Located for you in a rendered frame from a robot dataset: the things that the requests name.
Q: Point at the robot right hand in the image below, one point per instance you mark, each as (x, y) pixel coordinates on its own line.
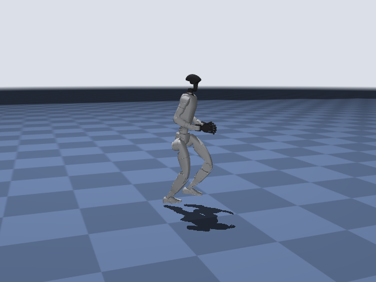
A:
(206, 128)

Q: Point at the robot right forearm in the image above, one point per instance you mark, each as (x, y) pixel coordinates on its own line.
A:
(185, 124)

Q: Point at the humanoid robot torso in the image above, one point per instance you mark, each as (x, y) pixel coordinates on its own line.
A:
(188, 116)

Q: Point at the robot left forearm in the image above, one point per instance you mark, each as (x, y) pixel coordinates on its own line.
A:
(197, 122)

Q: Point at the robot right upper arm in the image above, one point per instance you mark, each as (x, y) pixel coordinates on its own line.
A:
(184, 101)

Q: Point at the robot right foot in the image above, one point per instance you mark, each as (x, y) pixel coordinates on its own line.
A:
(171, 200)

